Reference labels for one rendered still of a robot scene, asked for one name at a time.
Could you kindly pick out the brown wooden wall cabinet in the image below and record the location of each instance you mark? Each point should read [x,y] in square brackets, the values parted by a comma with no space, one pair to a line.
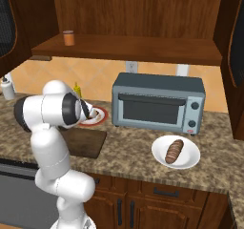
[133,13]

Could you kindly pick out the orange jam jar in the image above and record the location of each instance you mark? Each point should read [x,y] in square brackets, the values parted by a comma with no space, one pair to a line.
[68,38]

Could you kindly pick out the brown chocolate glazed pastry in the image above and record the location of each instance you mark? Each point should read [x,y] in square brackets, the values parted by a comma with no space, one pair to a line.
[174,151]

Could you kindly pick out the white shaker bottle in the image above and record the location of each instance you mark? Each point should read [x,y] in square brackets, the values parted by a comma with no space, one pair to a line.
[7,89]

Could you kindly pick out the white wall switch plate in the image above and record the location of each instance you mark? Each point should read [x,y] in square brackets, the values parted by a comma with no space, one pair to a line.
[182,70]

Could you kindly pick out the dark wooden cutting board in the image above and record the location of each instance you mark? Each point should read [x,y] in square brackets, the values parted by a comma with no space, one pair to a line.
[85,142]

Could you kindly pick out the brown croissant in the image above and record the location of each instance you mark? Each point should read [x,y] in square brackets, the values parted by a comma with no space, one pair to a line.
[94,113]

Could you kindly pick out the wooden base cabinet door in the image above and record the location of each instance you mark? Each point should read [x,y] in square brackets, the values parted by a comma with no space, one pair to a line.
[103,210]
[165,217]

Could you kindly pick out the dark toaster oven knob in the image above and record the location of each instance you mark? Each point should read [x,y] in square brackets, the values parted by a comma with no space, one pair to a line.
[195,105]
[192,123]

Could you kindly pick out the grey toaster oven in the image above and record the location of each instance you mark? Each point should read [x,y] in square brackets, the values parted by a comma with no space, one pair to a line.
[149,86]

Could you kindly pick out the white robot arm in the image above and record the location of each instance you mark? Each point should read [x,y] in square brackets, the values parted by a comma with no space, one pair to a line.
[50,150]

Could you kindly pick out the wooden drawer front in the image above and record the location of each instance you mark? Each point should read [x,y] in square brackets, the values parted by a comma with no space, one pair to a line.
[187,193]
[111,182]

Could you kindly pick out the white wall outlet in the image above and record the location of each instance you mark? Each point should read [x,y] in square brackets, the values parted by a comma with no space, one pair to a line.
[131,66]

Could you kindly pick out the yellow bottle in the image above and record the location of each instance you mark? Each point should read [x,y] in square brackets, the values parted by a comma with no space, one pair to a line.
[77,90]

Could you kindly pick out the grey dishwasher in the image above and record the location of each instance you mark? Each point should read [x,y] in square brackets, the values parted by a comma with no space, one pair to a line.
[19,197]

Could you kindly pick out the red rimmed white plate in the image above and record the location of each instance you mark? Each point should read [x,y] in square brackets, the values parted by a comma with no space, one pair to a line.
[102,115]

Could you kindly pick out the wooden cabinet door dark panel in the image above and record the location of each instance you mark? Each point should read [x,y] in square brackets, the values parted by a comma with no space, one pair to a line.
[6,26]
[238,51]

